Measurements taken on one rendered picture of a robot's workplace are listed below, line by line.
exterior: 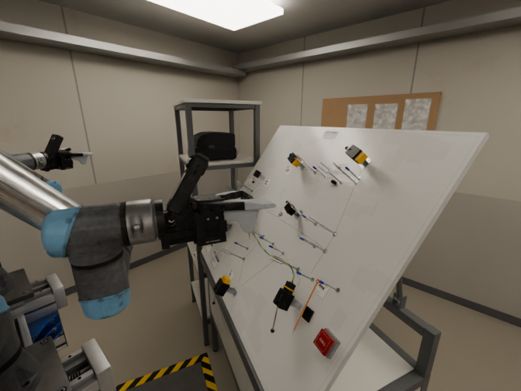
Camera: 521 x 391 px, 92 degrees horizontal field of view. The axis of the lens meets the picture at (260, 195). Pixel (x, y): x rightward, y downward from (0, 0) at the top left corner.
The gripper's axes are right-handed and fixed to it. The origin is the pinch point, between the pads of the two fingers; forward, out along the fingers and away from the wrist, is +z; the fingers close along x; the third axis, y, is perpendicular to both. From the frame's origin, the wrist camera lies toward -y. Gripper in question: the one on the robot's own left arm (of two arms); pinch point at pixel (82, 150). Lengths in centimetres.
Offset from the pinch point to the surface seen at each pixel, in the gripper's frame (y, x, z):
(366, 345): 58, 153, -6
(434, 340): 38, 171, -15
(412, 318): 36, 165, -9
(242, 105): -33, 61, 62
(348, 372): 59, 145, -21
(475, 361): 124, 259, 81
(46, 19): -79, -127, 85
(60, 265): 139, -109, 56
